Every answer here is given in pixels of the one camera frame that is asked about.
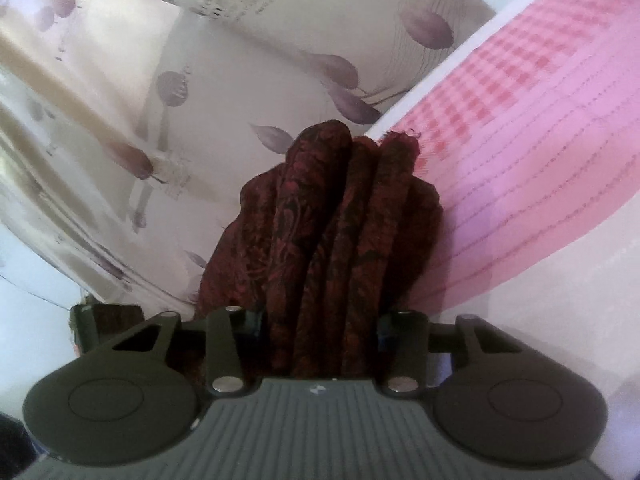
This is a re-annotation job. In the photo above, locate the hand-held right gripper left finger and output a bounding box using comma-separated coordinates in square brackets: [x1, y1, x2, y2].
[75, 304, 266, 397]

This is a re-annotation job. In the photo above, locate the pink and white bed cover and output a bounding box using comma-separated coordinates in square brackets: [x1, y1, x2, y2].
[365, 0, 640, 401]

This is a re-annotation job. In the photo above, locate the leaf print curtain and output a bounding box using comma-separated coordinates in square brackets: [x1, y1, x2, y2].
[0, 0, 501, 313]

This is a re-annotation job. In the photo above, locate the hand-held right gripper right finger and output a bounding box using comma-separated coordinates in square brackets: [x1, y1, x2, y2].
[375, 309, 556, 397]

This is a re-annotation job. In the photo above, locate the dark red patterned cloth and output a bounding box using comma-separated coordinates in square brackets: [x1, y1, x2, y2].
[192, 119, 446, 386]

